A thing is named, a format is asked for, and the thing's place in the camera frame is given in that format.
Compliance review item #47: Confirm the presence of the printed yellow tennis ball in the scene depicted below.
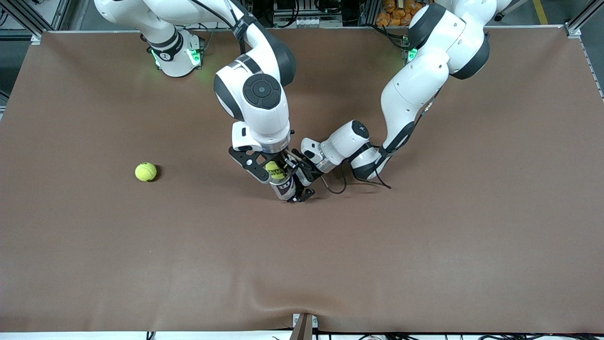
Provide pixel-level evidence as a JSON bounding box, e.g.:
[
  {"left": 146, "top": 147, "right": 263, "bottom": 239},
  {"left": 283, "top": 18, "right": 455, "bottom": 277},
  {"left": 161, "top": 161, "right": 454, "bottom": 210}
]
[{"left": 264, "top": 161, "right": 286, "bottom": 182}]

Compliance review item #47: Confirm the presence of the silver tennis ball can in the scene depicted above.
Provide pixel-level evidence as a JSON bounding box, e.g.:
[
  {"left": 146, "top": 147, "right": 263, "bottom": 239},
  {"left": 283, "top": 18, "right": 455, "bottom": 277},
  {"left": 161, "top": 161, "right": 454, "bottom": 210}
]
[{"left": 270, "top": 174, "right": 297, "bottom": 201}]

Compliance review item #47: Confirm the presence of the brown table mat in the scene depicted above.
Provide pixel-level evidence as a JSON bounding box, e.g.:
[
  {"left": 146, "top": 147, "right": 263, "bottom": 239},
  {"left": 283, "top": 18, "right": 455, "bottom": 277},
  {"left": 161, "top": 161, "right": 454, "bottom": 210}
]
[{"left": 0, "top": 26, "right": 604, "bottom": 333}]

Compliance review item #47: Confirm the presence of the pile of orange items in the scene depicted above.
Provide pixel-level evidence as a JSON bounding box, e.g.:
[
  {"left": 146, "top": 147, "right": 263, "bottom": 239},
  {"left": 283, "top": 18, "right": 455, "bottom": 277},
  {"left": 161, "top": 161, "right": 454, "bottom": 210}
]
[{"left": 376, "top": 0, "right": 437, "bottom": 27}]

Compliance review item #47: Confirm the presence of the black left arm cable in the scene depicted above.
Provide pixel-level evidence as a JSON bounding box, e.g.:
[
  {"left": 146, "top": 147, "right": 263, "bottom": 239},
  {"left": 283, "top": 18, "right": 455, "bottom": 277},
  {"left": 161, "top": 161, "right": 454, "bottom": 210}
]
[{"left": 321, "top": 158, "right": 392, "bottom": 195}]

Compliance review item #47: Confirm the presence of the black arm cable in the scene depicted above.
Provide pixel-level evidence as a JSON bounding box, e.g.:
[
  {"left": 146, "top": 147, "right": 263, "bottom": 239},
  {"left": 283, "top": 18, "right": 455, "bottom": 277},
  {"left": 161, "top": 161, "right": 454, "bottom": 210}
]
[
  {"left": 189, "top": 0, "right": 247, "bottom": 53},
  {"left": 321, "top": 158, "right": 392, "bottom": 195}
]

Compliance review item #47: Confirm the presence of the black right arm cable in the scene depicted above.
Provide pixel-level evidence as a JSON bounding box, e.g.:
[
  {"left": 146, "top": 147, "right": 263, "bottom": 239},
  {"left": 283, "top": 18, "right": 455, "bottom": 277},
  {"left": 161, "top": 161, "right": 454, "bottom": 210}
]
[{"left": 189, "top": 0, "right": 247, "bottom": 53}]

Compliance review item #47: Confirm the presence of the metal edge bracket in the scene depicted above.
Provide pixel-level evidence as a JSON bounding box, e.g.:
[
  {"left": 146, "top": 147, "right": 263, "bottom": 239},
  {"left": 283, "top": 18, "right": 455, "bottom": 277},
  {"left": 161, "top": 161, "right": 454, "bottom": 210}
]
[{"left": 293, "top": 313, "right": 318, "bottom": 340}]

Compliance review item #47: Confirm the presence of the aluminium frame post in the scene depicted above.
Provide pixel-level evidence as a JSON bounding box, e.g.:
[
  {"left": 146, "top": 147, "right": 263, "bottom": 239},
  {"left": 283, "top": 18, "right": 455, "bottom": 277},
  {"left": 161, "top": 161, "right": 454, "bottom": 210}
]
[{"left": 360, "top": 0, "right": 380, "bottom": 26}]

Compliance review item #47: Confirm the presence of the aluminium frame strut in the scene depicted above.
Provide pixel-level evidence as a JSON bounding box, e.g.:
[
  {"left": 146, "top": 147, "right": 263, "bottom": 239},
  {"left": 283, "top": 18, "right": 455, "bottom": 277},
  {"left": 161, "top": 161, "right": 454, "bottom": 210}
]
[
  {"left": 564, "top": 0, "right": 604, "bottom": 38},
  {"left": 0, "top": 0, "right": 72, "bottom": 45}
]

